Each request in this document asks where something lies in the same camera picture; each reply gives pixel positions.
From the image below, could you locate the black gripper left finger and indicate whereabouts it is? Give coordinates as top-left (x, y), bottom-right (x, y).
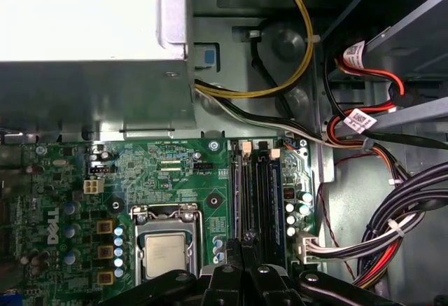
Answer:
top-left (99, 238), bottom-right (244, 306)

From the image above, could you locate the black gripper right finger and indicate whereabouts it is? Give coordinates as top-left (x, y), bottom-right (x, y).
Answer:
top-left (242, 232), bottom-right (403, 306)

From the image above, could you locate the blue RAM stick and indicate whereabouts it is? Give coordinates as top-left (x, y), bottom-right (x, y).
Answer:
top-left (268, 157), bottom-right (286, 261)

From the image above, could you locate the silver CPU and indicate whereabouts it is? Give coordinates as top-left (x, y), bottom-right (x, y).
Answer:
top-left (144, 234), bottom-right (187, 279)

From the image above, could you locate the metal socket cover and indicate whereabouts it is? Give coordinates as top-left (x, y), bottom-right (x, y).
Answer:
top-left (129, 203), bottom-right (204, 286)

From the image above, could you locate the green motherboard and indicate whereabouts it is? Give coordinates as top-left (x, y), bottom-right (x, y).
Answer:
top-left (0, 137), bottom-right (319, 306)

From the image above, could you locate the white four pin socket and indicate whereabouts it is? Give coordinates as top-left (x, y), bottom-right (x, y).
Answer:
top-left (83, 177), bottom-right (105, 195)

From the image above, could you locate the black PC case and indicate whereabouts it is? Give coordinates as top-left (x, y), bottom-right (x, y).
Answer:
top-left (0, 0), bottom-right (448, 306)

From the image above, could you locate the blue tab latch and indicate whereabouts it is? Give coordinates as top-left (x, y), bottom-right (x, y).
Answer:
top-left (193, 43), bottom-right (217, 67)

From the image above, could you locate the grey power supply unit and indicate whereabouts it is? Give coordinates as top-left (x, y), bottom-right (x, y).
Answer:
top-left (0, 0), bottom-right (197, 135)

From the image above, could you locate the metal drive cage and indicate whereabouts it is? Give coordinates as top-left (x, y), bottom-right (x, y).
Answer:
top-left (320, 0), bottom-right (448, 139)

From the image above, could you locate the white wire plug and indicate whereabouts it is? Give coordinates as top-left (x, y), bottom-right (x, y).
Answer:
top-left (293, 231), bottom-right (320, 265)

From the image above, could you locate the locking lever wire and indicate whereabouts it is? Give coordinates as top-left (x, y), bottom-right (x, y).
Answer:
top-left (131, 203), bottom-right (206, 279)

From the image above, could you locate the black white wire bundle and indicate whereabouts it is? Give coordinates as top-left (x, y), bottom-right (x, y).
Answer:
top-left (194, 87), bottom-right (368, 151)

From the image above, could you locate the black cable bundle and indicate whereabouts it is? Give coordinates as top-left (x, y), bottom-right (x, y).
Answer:
top-left (358, 160), bottom-right (448, 261)

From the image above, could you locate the red orange wire bundle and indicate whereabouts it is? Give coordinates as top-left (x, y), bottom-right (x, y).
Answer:
top-left (323, 106), bottom-right (409, 184)

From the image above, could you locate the yellow black wire bundle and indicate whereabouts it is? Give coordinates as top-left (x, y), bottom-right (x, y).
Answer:
top-left (194, 0), bottom-right (316, 100)

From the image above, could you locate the red wire with white label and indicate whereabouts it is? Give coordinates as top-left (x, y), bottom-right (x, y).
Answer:
top-left (332, 39), bottom-right (407, 97)

